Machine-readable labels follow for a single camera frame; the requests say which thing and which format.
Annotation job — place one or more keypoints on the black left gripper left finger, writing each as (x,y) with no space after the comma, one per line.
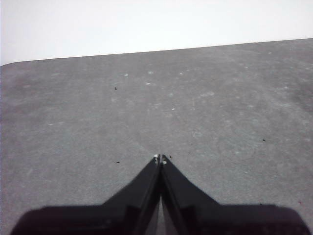
(97,220)

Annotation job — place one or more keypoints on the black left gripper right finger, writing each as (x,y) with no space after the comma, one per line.
(232,220)

